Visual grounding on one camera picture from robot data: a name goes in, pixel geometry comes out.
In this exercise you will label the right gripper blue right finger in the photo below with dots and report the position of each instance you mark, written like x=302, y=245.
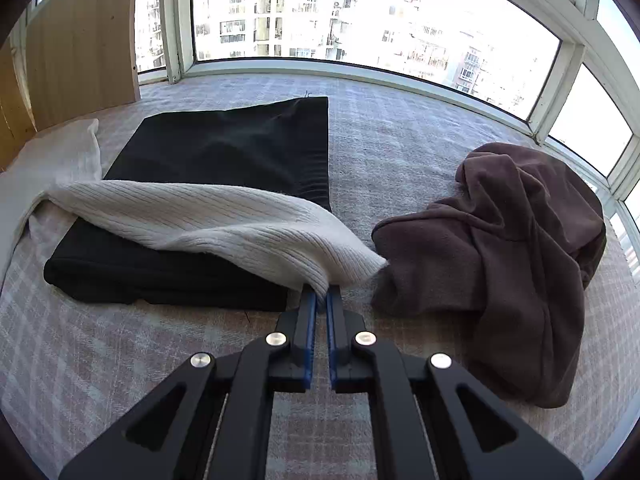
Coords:
x=430, y=418

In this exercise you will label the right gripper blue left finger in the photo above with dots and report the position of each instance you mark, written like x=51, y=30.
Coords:
x=210, y=418

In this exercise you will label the dark brown garment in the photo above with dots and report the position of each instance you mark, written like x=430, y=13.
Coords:
x=513, y=253

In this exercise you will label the cream knit garment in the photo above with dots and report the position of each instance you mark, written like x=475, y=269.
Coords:
x=284, y=239

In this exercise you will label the pink plaid table cloth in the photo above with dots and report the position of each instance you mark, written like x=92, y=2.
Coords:
x=68, y=370

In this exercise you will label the knotty pine plank board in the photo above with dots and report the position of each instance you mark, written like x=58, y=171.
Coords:
x=16, y=127

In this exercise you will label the large light wooden board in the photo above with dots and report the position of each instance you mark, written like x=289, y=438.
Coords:
x=80, y=58

